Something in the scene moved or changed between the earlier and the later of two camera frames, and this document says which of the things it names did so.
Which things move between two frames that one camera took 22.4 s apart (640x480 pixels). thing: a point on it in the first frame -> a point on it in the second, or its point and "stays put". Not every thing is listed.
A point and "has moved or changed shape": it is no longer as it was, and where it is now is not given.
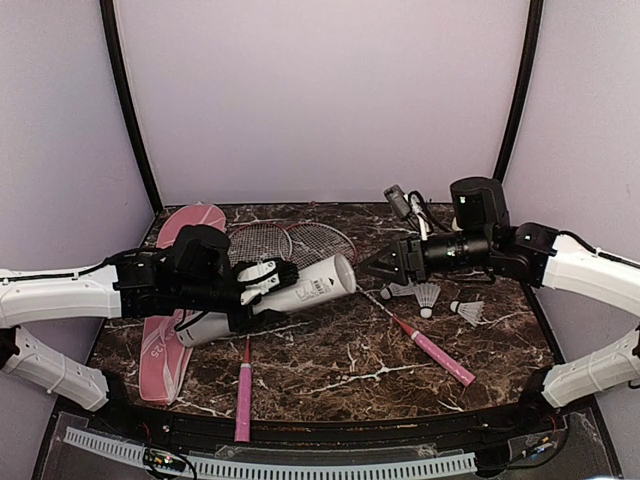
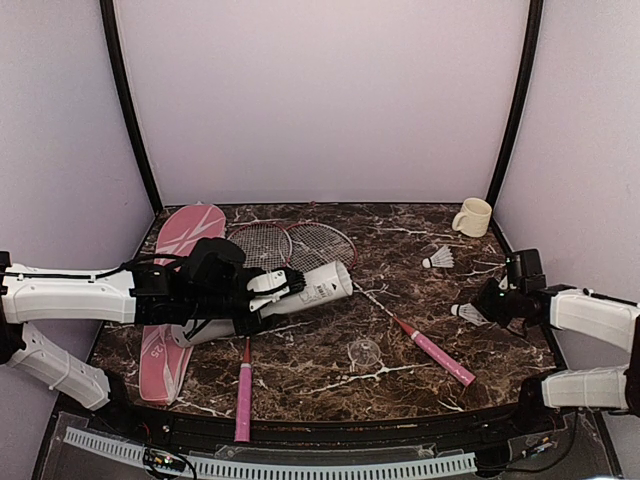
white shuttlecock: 471,311 stays put
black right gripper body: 418,269 -> 502,307
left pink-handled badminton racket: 252,242 stays put
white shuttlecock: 426,294 has moved or changed shape
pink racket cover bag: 165,353 stays put
